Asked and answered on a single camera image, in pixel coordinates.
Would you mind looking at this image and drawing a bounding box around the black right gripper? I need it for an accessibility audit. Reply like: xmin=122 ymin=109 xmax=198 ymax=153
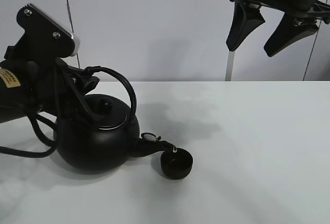
xmin=226 ymin=0 xmax=329 ymax=57

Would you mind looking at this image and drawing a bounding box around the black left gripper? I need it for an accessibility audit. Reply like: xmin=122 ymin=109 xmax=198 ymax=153
xmin=5 ymin=38 xmax=102 ymax=123

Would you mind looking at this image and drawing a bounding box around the black metal teapot kettle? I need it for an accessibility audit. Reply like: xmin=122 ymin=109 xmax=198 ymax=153
xmin=56 ymin=66 xmax=178 ymax=173

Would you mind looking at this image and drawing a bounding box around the small black teacup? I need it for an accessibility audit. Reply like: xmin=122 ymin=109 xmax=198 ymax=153
xmin=160 ymin=148 xmax=193 ymax=180

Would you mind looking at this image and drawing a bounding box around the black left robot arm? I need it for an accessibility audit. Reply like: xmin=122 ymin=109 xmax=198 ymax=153
xmin=1 ymin=35 xmax=101 ymax=123

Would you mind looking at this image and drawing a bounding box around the white vertical post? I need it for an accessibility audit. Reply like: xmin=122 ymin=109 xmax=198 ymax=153
xmin=225 ymin=51 xmax=235 ymax=82

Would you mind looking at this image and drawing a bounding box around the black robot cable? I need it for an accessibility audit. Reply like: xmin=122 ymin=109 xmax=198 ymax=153
xmin=0 ymin=110 xmax=59 ymax=159

